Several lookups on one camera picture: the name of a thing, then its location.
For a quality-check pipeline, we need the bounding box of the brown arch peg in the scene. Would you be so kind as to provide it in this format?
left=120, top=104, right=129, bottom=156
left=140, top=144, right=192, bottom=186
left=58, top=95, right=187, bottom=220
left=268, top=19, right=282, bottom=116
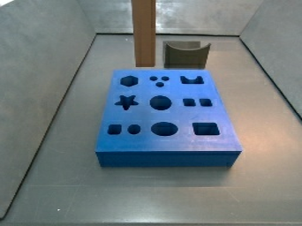
left=131, top=0, right=156, bottom=67

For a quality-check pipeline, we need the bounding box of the blue shape sorter block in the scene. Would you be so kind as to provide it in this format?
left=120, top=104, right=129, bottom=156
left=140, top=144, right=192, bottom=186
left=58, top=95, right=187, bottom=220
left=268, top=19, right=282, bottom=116
left=96, top=69, right=243, bottom=167

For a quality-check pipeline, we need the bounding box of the grey arch-shaped holder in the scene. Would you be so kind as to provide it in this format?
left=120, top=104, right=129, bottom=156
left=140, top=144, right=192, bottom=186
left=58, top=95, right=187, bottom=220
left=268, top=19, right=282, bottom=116
left=163, top=41, right=211, bottom=69

